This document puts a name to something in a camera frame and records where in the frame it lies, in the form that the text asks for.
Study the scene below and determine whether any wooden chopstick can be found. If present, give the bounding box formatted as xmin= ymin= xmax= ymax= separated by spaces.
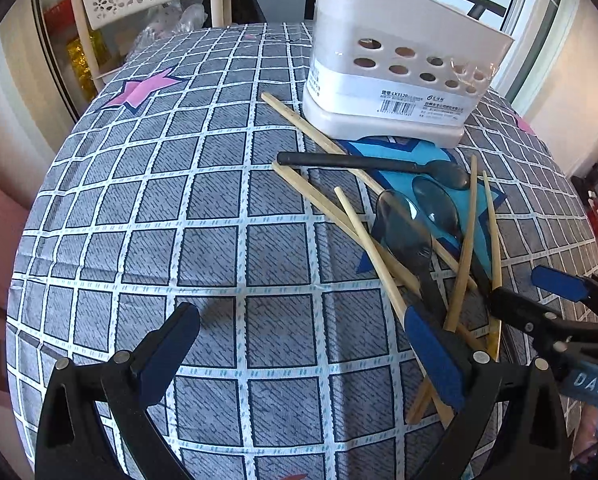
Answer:
xmin=406 ymin=155 xmax=482 ymax=427
xmin=482 ymin=170 xmax=503 ymax=361
xmin=261 ymin=92 xmax=477 ymax=296
xmin=334 ymin=186 xmax=454 ymax=428
xmin=271 ymin=160 xmax=488 ymax=354

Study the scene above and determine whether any dark metal spoon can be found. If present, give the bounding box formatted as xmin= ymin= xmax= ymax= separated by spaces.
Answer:
xmin=412 ymin=176 xmax=492 ymax=296
xmin=372 ymin=190 xmax=447 ymax=324

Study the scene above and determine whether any black handled spoon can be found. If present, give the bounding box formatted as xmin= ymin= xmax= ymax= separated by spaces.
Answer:
xmin=276 ymin=152 xmax=470 ymax=191

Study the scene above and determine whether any white plastic utensil holder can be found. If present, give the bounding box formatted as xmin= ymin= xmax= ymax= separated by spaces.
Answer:
xmin=302 ymin=0 xmax=514 ymax=148

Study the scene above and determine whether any grey checked tablecloth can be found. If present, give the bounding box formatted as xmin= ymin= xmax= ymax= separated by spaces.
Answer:
xmin=6 ymin=20 xmax=598 ymax=480

